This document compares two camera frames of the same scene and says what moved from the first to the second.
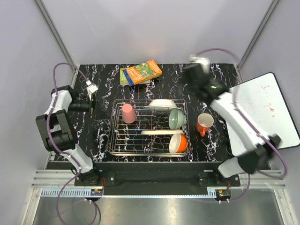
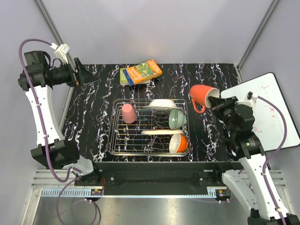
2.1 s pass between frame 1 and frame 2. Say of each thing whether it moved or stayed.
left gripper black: moved
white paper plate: stayed
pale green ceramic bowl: stayed
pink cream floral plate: stayed
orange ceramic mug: moved
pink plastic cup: stayed
